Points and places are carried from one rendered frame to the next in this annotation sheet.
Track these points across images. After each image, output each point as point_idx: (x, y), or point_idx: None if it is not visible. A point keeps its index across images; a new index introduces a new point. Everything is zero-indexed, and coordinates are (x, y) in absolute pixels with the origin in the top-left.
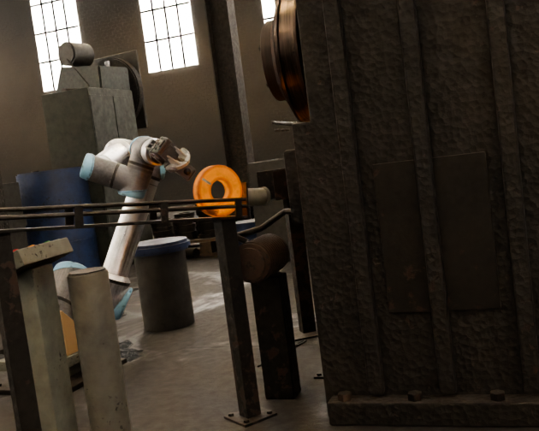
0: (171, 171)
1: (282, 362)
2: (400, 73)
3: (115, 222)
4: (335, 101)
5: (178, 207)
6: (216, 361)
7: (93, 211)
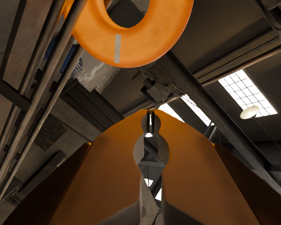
0: (37, 197)
1: None
2: None
3: None
4: (280, 8)
5: (60, 67)
6: None
7: (20, 146)
